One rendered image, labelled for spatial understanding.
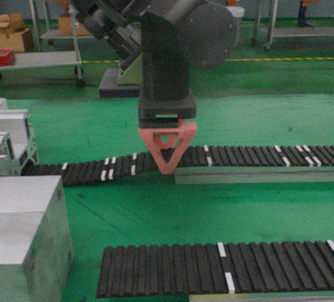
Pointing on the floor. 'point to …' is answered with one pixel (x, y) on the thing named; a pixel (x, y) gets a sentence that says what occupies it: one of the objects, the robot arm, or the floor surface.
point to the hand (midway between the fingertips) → (166, 157)
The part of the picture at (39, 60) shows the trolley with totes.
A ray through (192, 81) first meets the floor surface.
